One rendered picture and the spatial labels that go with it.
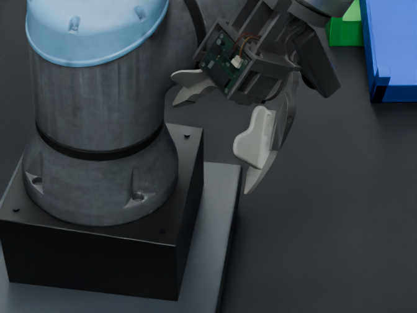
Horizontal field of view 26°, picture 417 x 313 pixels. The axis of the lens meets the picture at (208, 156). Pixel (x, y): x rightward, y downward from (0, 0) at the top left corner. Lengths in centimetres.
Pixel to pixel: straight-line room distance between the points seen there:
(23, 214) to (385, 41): 76
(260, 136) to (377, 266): 38
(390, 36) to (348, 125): 21
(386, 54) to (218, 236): 54
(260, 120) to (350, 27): 73
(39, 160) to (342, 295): 43
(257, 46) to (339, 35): 75
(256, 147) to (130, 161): 17
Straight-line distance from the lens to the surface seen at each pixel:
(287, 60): 93
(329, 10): 89
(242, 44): 89
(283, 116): 93
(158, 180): 106
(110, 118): 97
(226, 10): 103
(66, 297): 113
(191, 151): 115
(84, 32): 91
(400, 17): 163
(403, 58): 158
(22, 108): 152
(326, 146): 142
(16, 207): 108
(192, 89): 101
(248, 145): 92
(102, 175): 102
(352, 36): 164
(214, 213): 121
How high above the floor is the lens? 91
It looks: 41 degrees down
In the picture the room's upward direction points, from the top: straight up
